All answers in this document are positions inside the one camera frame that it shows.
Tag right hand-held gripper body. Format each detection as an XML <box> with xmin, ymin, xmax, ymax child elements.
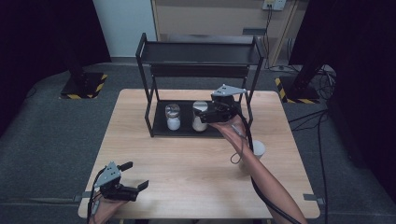
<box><xmin>210</xmin><ymin>83</ymin><xmax>248</xmax><ymax>124</ymax></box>

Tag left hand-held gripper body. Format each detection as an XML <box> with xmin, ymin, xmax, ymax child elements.
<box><xmin>93</xmin><ymin>161</ymin><xmax>140</xmax><ymax>203</ymax></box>

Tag white lid jar pale contents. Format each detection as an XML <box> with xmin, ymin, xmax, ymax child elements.
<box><xmin>191</xmin><ymin>101</ymin><xmax>209</xmax><ymax>133</ymax></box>

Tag silver lid spice jar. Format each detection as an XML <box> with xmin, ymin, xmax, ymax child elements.
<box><xmin>164</xmin><ymin>103</ymin><xmax>182</xmax><ymax>132</ymax></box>

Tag black two-tier metal rack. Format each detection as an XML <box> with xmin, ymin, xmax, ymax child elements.
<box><xmin>134</xmin><ymin>32</ymin><xmax>266</xmax><ymax>140</ymax></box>

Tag person's right hand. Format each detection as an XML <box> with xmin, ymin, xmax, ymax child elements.
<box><xmin>208</xmin><ymin>115</ymin><xmax>250</xmax><ymax>153</ymax></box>

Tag person's left hand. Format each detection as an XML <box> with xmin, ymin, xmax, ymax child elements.
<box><xmin>90</xmin><ymin>197</ymin><xmax>129</xmax><ymax>224</ymax></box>

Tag white lid jar brown contents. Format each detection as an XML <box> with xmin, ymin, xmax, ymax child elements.
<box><xmin>251</xmin><ymin>139</ymin><xmax>267</xmax><ymax>161</ymax></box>

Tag black stand with striped base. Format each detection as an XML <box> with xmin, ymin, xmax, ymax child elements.
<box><xmin>59</xmin><ymin>46</ymin><xmax>109</xmax><ymax>101</ymax></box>
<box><xmin>274</xmin><ymin>59</ymin><xmax>321</xmax><ymax>105</ymax></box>

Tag grey cabinet label plate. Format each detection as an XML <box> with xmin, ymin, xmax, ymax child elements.
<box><xmin>242</xmin><ymin>27</ymin><xmax>268</xmax><ymax>36</ymax></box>

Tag beige wooden cabinet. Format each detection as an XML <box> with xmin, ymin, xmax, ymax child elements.
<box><xmin>150</xmin><ymin>0</ymin><xmax>309</xmax><ymax>68</ymax></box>

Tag black curtain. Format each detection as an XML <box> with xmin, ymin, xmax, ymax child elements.
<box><xmin>0</xmin><ymin>0</ymin><xmax>112</xmax><ymax>139</ymax></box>
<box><xmin>288</xmin><ymin>0</ymin><xmax>396</xmax><ymax>194</ymax></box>

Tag thin grey wire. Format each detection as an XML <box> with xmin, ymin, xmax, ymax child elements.
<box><xmin>229</xmin><ymin>124</ymin><xmax>247</xmax><ymax>165</ymax></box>

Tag grey table bracket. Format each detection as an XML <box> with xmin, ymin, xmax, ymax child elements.
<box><xmin>73</xmin><ymin>191</ymin><xmax>92</xmax><ymax>203</ymax></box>
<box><xmin>303</xmin><ymin>193</ymin><xmax>326</xmax><ymax>206</ymax></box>

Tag left hand-held gripper black cable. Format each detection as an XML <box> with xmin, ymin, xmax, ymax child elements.
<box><xmin>87</xmin><ymin>167</ymin><xmax>106</xmax><ymax>224</ymax></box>

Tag hand-held gripper black cable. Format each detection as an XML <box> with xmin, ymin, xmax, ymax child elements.
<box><xmin>87</xmin><ymin>167</ymin><xmax>106</xmax><ymax>224</ymax></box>
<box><xmin>236</xmin><ymin>105</ymin><xmax>303</xmax><ymax>224</ymax></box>

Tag black cable from wall socket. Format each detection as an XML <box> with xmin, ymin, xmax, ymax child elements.
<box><xmin>262</xmin><ymin>7</ymin><xmax>293</xmax><ymax>73</ymax></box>

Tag right hand-held gripper black cable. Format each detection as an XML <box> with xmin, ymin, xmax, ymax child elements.
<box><xmin>236</xmin><ymin>105</ymin><xmax>303</xmax><ymax>224</ymax></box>

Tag black floor cables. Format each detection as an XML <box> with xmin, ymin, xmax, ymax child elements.
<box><xmin>288</xmin><ymin>108</ymin><xmax>330</xmax><ymax>200</ymax></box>

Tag tangle of cables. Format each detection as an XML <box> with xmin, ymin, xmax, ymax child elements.
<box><xmin>314</xmin><ymin>64</ymin><xmax>338</xmax><ymax>101</ymax></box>

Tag white wall socket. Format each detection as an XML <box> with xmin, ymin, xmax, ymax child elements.
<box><xmin>262</xmin><ymin>0</ymin><xmax>287</xmax><ymax>11</ymax></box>

